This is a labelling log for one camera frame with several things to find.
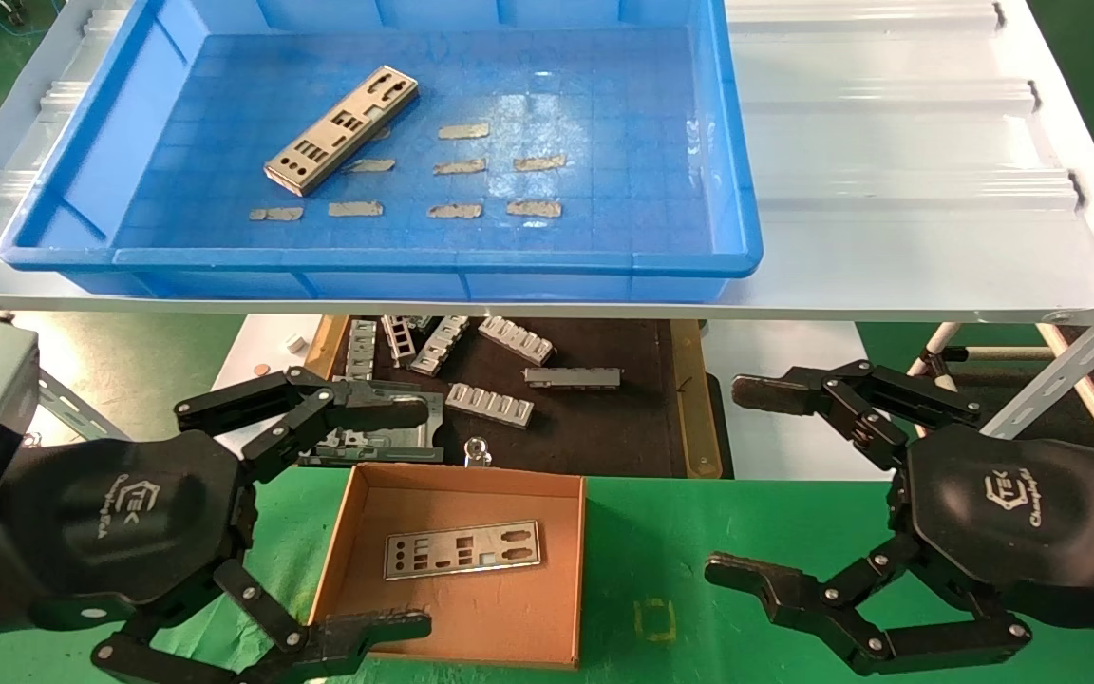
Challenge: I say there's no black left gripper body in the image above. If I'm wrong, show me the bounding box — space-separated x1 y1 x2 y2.
0 432 255 640

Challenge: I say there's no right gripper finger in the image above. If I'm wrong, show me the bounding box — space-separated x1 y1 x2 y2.
705 532 1033 677
732 360 983 472

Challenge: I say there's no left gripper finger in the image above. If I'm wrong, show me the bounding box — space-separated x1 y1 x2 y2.
91 560 435 684
175 366 432 485

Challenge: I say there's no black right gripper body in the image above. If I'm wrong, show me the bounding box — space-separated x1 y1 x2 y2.
889 425 1094 647

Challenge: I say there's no silver metal IO shield plate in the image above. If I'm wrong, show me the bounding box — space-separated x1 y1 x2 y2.
265 65 419 199
384 519 544 581

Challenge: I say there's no brown cardboard box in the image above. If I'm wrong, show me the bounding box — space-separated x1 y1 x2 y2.
304 463 587 671

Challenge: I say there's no wood-framed black parts tray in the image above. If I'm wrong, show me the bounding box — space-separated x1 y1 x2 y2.
267 316 733 479

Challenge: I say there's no blue plastic tray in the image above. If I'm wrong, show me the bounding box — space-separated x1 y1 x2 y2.
0 0 763 303

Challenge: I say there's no stack of metal plates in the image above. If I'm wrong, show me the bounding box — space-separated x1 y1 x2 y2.
298 378 444 466

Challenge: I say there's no white lean pipe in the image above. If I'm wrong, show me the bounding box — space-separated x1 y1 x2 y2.
900 323 964 381

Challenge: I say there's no perforated grey steel strut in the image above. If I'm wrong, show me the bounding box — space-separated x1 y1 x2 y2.
979 283 1094 443
34 366 135 446

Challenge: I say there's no wood-coloured lean pipe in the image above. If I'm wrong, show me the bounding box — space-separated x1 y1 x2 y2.
1033 323 1094 455

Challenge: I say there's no cream lean pipe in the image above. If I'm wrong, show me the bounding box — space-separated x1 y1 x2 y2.
946 345 1056 364

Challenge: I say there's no long grey metal bar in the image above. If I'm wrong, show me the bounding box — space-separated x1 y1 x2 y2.
522 367 622 390

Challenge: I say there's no white ribbed metal shelf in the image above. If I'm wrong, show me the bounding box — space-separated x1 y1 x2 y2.
0 0 1094 324

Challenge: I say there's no green table cloth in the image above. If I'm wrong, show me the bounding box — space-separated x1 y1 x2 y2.
129 459 1094 684

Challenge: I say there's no ridged grey metal bracket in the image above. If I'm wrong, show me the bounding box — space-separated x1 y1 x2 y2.
444 383 535 428
478 316 555 366

